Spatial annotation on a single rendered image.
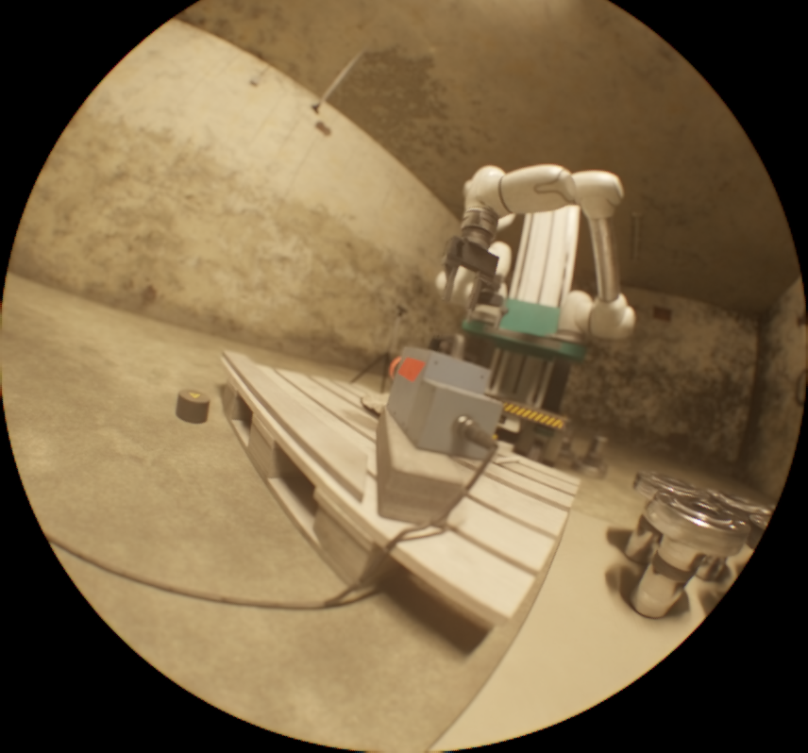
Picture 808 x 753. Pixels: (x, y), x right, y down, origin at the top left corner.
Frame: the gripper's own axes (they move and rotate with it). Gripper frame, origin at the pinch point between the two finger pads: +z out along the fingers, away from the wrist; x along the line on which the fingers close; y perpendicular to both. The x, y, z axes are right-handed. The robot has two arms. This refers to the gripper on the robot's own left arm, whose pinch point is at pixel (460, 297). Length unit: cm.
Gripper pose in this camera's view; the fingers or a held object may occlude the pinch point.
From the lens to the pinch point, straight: 67.6
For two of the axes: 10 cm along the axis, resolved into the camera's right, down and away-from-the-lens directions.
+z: -3.0, 9.5, -0.2
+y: 2.4, 0.5, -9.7
